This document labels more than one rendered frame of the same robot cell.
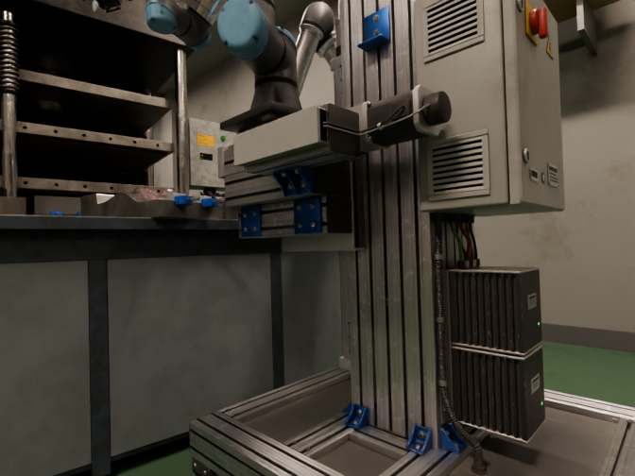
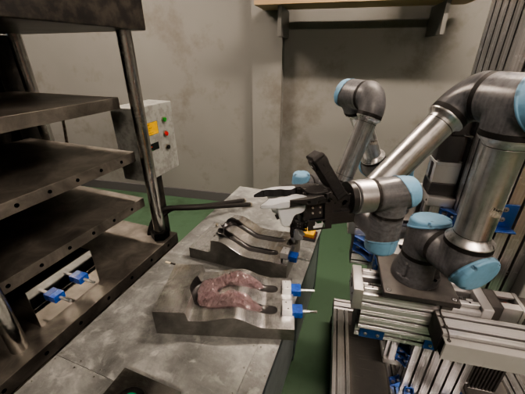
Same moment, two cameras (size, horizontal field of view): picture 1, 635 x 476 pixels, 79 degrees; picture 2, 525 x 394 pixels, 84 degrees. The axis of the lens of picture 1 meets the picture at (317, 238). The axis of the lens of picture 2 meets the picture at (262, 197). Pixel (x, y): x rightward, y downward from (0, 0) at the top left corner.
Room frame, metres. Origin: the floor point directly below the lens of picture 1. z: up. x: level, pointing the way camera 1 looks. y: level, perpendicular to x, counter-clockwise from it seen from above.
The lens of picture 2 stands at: (0.64, 0.95, 1.72)
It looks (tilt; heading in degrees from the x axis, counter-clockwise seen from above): 26 degrees down; 329
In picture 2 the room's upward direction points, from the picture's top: straight up
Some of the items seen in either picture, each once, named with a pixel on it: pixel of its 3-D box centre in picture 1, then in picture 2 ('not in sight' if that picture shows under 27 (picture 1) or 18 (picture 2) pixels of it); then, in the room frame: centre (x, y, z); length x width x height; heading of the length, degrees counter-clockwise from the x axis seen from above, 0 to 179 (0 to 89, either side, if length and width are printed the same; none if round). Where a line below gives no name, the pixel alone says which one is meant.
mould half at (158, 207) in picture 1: (149, 208); (229, 298); (1.44, 0.62, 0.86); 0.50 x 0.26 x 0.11; 56
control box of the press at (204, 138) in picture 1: (211, 242); (162, 219); (2.42, 0.67, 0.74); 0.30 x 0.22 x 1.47; 129
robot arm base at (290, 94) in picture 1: (276, 103); (417, 263); (1.05, 0.10, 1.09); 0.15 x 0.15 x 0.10
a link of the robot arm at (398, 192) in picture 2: not in sight; (391, 194); (1.01, 0.39, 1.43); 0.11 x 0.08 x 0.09; 72
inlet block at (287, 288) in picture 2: (212, 202); (298, 290); (1.34, 0.36, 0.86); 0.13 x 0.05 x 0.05; 56
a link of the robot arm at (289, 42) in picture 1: (274, 59); (427, 234); (1.04, 0.10, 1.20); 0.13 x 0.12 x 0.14; 162
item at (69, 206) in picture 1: (63, 218); (25, 271); (2.02, 1.32, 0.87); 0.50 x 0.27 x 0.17; 39
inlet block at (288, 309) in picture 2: (185, 200); (299, 311); (1.25, 0.42, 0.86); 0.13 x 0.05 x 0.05; 56
